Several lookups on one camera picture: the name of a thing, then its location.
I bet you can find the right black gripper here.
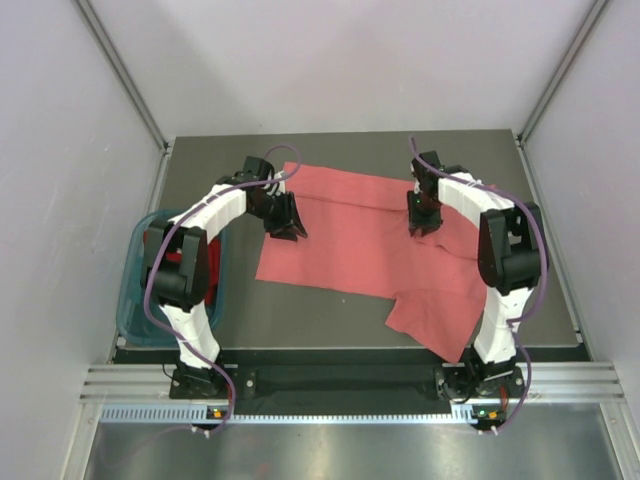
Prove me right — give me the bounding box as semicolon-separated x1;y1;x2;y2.
406;189;442;236

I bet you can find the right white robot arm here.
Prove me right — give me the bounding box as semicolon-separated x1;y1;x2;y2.
407;151;549;396

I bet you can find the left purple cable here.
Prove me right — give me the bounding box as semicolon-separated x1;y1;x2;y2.
142;144;302;434

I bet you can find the dark red t shirt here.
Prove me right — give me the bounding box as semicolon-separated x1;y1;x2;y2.
164;236;222;308

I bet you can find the teal plastic basket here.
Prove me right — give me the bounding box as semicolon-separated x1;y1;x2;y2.
116;209;229;349

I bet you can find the slotted cable duct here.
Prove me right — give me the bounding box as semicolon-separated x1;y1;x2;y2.
100;404;498;426

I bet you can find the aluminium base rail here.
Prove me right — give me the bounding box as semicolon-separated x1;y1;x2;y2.
80;362;625;404

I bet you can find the right aluminium frame post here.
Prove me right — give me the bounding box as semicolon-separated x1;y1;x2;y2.
515;0;612;149

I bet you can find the left aluminium frame post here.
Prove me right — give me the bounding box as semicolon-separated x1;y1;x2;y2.
71;0;169;152

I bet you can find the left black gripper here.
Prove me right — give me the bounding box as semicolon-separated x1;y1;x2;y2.
248;190;307;242

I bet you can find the pink t shirt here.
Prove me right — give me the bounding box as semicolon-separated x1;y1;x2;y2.
256;165;487;363

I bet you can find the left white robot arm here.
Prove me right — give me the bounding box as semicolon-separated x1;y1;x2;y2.
140;156;308;397

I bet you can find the aluminium frame post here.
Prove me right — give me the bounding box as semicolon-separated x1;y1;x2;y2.
515;0;612;149
71;0;169;152

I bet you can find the purple cable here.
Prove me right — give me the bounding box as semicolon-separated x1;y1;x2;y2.
142;144;302;434
408;135;551;435

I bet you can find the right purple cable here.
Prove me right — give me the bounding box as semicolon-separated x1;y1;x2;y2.
408;135;551;435

